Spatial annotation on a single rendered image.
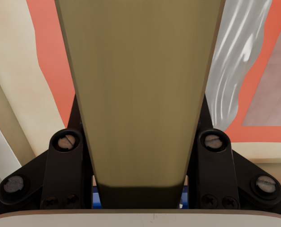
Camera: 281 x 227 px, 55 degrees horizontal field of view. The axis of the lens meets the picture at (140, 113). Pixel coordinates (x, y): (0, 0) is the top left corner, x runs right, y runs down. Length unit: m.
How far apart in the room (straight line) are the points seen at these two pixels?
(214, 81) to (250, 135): 0.12
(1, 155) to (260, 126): 0.31
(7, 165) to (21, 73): 0.13
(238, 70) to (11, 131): 0.25
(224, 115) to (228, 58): 0.09
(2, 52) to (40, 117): 0.09
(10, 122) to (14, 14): 0.13
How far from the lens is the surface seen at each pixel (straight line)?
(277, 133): 0.39
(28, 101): 0.33
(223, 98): 0.31
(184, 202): 0.41
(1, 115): 0.32
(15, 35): 0.28
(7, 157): 0.36
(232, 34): 0.26
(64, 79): 0.29
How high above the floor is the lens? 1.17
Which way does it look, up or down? 43 degrees down
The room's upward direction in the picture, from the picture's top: 179 degrees clockwise
